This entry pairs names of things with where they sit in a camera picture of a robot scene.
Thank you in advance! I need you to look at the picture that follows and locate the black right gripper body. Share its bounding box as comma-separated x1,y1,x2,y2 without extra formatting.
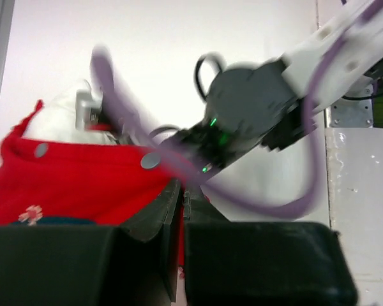
165,59,309,175

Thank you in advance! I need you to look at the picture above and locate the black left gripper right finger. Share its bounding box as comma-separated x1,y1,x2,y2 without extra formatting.
183,189,358,305

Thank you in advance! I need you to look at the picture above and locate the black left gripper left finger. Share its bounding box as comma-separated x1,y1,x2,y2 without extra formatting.
0,180,182,305

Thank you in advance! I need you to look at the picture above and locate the red patterned pillowcase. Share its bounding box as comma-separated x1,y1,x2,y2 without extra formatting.
0,99,186,306

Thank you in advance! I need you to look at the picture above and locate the white pillow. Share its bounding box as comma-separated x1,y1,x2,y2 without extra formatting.
22,79,118,145

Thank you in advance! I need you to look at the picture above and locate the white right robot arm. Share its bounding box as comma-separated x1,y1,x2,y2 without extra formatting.
167,1,383,176

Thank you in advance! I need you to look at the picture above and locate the white front cover board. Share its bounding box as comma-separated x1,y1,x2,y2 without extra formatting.
326,127,383,305

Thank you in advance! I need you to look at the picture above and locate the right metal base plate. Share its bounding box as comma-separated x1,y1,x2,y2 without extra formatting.
324,81,383,128

